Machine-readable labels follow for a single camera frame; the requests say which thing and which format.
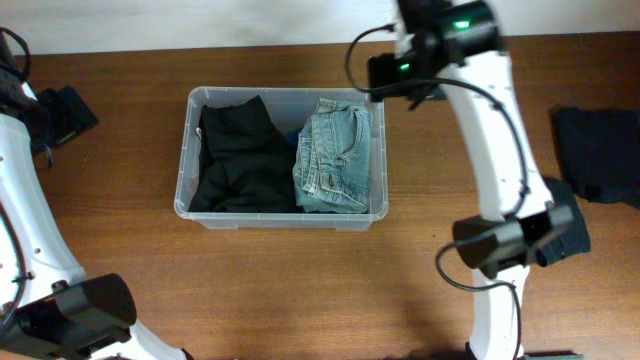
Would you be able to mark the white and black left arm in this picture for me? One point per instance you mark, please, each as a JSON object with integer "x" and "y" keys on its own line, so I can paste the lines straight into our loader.
{"x": 50, "y": 308}

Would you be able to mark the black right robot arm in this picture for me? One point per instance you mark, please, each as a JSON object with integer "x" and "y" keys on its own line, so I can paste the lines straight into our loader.
{"x": 457, "y": 47}

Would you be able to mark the dark green garment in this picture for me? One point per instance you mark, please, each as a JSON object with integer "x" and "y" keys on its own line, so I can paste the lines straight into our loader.
{"x": 576, "y": 240}

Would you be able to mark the clear plastic storage bin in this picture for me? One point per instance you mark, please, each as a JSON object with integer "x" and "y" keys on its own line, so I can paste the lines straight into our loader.
{"x": 289, "y": 108}

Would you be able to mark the black garment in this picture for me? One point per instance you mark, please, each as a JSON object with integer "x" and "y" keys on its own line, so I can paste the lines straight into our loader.
{"x": 598, "y": 153}
{"x": 245, "y": 163}

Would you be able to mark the light blue jeans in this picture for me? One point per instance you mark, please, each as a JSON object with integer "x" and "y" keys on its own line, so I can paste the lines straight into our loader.
{"x": 332, "y": 169}

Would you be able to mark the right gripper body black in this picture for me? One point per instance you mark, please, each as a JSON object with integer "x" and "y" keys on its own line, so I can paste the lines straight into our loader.
{"x": 387, "y": 69}

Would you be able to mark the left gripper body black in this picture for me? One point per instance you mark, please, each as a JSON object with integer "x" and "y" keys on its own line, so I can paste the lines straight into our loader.
{"x": 67, "y": 113}

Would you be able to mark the folded teal blue shirt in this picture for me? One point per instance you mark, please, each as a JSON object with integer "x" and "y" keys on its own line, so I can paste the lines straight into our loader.
{"x": 293, "y": 138}

